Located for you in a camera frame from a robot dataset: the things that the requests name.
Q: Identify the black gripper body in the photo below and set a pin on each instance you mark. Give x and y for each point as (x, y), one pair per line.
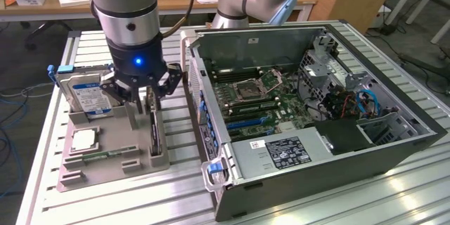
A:
(136, 59)

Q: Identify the grey parts rack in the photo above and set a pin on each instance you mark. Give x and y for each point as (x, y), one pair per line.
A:
(112, 135)

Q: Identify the silver CPU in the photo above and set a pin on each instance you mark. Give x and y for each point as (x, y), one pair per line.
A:
(84, 140)

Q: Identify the CPU socket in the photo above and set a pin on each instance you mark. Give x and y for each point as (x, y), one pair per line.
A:
(247, 90)

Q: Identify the green RAM stick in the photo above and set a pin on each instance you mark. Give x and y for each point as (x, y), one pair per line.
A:
(105, 154)

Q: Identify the installed RAM stick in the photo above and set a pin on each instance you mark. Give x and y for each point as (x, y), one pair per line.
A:
(252, 106)

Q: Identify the blue expansion slot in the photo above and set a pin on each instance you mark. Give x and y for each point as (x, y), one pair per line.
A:
(241, 124)

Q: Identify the metal socket cover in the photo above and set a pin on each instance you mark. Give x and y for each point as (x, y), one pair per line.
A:
(272, 81)

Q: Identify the black chair base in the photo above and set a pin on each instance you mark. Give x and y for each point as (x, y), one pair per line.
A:
(41, 28)

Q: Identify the green motherboard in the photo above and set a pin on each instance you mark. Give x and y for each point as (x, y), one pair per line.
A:
(280, 109)

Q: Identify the silver chipset heat sink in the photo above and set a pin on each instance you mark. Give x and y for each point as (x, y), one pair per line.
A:
(288, 127)

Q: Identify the grey power supply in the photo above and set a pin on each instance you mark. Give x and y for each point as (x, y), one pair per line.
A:
(252, 161)

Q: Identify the perforated metal drive cage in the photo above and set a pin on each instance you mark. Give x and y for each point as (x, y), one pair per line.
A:
(316, 72)

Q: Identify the orange box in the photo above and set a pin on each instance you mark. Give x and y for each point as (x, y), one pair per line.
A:
(9, 1)

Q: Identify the open black PC case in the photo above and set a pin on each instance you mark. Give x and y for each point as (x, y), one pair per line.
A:
(316, 183)

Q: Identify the black floor box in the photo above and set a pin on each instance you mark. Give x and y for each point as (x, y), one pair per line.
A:
(388, 30)

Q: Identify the grey disk bay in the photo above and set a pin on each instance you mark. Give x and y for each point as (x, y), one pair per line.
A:
(401, 123)

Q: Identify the black floor stand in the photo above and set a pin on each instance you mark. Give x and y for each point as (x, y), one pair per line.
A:
(424, 63)

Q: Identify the hard disk with blue bracket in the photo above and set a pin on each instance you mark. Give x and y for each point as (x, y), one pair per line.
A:
(84, 101)

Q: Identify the white table frame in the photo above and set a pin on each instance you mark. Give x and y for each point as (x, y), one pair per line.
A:
(437, 35)

